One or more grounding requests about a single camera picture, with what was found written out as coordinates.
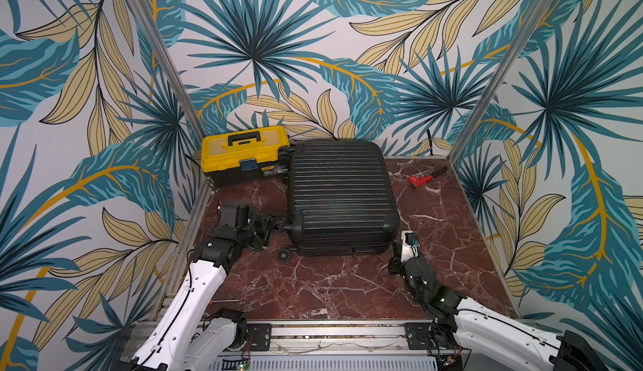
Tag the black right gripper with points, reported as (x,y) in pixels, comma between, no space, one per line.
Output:
(402,263)

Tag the red pipe wrench black handle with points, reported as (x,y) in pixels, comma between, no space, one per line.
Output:
(422,179)

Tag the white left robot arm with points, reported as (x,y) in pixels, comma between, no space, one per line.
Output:
(176,344)

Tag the black ribbed hard-shell suitcase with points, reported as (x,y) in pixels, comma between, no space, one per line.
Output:
(339,198)

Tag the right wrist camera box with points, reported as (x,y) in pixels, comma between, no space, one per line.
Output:
(410,247)

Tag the aluminium front frame rail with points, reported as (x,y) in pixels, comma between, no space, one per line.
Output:
(317,336)

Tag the aluminium corner post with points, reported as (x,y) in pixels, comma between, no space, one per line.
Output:
(523,34)
(158,46)

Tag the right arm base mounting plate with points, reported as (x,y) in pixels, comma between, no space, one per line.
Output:
(428,336)

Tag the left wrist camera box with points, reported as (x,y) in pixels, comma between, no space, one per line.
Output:
(234,215)

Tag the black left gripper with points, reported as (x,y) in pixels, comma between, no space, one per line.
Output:
(265,221)

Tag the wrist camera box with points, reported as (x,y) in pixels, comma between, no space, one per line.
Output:
(234,215)
(410,247)

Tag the yellow and black toolbox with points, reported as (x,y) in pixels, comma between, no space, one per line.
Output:
(243,156)

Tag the orange handled screwdriver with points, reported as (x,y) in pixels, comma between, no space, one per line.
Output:
(226,301)

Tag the left aluminium corner post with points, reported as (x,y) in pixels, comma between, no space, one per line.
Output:
(158,46)

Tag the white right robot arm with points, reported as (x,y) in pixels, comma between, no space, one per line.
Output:
(461,321)

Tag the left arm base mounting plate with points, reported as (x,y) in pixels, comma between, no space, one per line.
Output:
(254,337)

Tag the right aluminium corner post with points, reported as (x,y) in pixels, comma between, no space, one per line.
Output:
(523,34)

